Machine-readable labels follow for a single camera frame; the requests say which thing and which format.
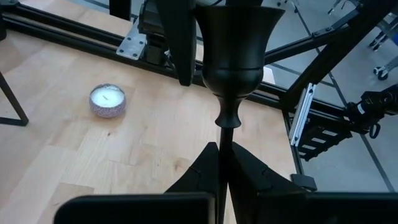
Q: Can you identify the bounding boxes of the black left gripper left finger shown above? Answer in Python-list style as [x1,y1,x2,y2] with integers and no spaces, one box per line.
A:
[164,141,221,224]

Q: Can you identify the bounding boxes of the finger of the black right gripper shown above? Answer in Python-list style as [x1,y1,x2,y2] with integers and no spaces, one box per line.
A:
[225,0,264,7]
[154,0,198,87]

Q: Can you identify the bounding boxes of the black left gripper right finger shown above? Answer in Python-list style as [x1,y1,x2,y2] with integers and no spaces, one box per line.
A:
[228,141,308,224]

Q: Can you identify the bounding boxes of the black candle stick holder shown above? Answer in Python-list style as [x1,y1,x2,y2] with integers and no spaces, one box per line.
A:
[192,4,286,224]

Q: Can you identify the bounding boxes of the purple patterned tin candle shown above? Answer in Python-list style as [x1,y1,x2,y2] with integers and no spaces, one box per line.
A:
[88,83,127,119]

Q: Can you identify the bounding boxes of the black vented box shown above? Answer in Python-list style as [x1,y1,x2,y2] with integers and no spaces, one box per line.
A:
[289,119,354,162]

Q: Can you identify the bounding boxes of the grey wheeled stand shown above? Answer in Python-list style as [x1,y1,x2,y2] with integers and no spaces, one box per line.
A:
[368,15,398,82]

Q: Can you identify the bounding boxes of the wooden shelf riser black legs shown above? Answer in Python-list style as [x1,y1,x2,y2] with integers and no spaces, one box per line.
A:
[0,70,30,127]

